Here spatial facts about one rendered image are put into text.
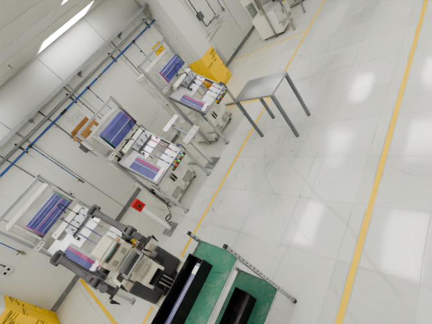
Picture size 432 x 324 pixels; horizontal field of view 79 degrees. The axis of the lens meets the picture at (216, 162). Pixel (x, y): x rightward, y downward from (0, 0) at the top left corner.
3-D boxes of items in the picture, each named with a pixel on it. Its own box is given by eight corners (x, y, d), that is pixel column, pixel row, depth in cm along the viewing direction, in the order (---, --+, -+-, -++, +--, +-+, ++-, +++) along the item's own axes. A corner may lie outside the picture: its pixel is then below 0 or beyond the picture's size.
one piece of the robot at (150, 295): (152, 300, 316) (96, 273, 273) (177, 258, 338) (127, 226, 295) (167, 312, 291) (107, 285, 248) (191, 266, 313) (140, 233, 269)
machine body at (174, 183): (198, 174, 470) (175, 152, 438) (177, 207, 442) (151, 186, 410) (178, 172, 519) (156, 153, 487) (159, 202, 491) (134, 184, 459)
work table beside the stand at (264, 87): (298, 137, 370) (271, 94, 329) (261, 137, 425) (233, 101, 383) (310, 114, 386) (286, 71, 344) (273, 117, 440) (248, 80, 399)
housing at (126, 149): (146, 133, 427) (144, 128, 414) (128, 157, 407) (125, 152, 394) (142, 131, 428) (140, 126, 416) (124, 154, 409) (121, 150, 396)
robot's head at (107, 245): (95, 256, 235) (88, 254, 222) (110, 236, 244) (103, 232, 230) (108, 265, 232) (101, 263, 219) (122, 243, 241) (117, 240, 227)
